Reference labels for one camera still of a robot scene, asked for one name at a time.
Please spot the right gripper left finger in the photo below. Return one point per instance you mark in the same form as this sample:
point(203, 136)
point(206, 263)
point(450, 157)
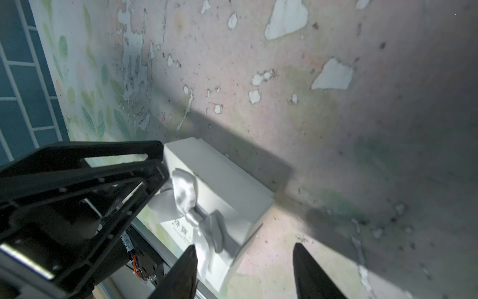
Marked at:
point(181, 280)

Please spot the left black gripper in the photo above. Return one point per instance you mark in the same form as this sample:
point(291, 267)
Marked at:
point(63, 224)

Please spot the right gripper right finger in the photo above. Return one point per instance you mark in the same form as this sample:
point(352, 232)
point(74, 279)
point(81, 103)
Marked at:
point(311, 280)

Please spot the white bow gift box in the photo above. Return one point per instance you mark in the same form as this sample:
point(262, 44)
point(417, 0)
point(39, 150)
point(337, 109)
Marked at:
point(211, 203)

